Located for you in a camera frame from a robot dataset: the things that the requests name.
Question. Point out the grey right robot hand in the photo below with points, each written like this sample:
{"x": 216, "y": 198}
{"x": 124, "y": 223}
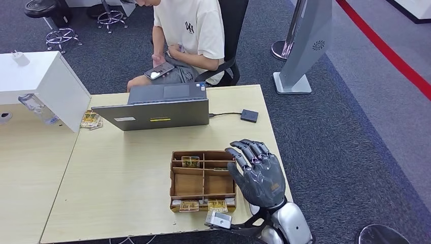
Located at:
{"x": 264, "y": 182}

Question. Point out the person's left hand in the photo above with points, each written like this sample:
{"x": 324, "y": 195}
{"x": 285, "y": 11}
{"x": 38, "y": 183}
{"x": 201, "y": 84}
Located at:
{"x": 175, "y": 51}

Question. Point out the person's right hand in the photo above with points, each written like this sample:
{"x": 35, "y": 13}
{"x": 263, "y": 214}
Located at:
{"x": 159, "y": 60}

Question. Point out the dark smartphone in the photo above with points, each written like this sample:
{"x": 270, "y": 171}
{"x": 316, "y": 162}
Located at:
{"x": 158, "y": 71}

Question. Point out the autumn picture key card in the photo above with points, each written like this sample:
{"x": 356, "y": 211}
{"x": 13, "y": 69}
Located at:
{"x": 189, "y": 206}
{"x": 190, "y": 162}
{"x": 218, "y": 206}
{"x": 220, "y": 169}

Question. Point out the person's left forearm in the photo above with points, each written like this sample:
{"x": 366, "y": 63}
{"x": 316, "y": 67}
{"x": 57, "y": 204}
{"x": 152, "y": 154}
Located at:
{"x": 200, "y": 61}

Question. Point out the person's right forearm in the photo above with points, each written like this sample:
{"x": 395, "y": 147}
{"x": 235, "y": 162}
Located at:
{"x": 157, "y": 40}

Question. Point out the person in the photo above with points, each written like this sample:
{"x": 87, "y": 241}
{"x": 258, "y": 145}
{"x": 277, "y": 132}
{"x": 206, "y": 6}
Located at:
{"x": 195, "y": 27}

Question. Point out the white blank card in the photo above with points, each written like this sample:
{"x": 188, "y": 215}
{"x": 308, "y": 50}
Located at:
{"x": 230, "y": 201}
{"x": 176, "y": 202}

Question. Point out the black card reader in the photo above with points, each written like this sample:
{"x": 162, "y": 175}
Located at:
{"x": 249, "y": 116}

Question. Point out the grey paper sheet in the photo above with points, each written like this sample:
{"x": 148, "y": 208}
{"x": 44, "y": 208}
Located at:
{"x": 253, "y": 209}

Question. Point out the grey laptop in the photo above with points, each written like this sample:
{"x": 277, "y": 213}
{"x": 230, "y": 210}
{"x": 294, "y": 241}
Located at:
{"x": 151, "y": 116}

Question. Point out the black office chair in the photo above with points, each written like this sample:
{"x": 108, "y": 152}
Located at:
{"x": 234, "y": 27}

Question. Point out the chrome stool base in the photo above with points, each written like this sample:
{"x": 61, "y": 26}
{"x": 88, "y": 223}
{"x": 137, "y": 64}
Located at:
{"x": 111, "y": 17}

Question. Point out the wooden compartment organizer box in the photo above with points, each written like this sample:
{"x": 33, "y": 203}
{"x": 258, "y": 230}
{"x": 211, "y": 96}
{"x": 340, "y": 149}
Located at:
{"x": 188, "y": 183}

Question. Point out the white cabinet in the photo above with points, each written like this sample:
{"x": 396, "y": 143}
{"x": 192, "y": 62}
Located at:
{"x": 84, "y": 2}

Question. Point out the white desk shelf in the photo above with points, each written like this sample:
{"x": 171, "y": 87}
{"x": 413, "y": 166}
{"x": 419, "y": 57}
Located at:
{"x": 50, "y": 87}

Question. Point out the round black stool seat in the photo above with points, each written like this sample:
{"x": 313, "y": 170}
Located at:
{"x": 382, "y": 235}

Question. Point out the clear plastic bottle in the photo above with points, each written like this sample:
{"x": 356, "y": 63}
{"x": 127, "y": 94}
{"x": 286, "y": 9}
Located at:
{"x": 37, "y": 107}

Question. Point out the black seat chrome stool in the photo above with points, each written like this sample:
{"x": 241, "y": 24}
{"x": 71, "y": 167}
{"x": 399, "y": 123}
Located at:
{"x": 38, "y": 7}

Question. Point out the grey kiosk stand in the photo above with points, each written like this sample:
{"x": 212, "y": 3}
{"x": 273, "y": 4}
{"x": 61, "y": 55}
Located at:
{"x": 309, "y": 40}

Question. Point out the white charger plug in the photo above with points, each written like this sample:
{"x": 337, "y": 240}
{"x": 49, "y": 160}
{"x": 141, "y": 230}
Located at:
{"x": 21, "y": 59}

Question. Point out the red barrier strip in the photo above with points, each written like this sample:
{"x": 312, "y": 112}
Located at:
{"x": 387, "y": 50}

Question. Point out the white counter black base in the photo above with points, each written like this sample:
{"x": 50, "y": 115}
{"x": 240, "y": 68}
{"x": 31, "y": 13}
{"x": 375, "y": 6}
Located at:
{"x": 414, "y": 8}

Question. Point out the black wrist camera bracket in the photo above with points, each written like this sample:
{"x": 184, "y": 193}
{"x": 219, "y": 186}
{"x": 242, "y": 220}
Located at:
{"x": 249, "y": 229}

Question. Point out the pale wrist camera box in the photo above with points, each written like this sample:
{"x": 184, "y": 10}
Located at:
{"x": 219, "y": 220}

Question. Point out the chrome stanchion post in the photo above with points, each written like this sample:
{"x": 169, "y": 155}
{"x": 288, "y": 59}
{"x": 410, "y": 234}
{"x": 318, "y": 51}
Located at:
{"x": 278, "y": 50}

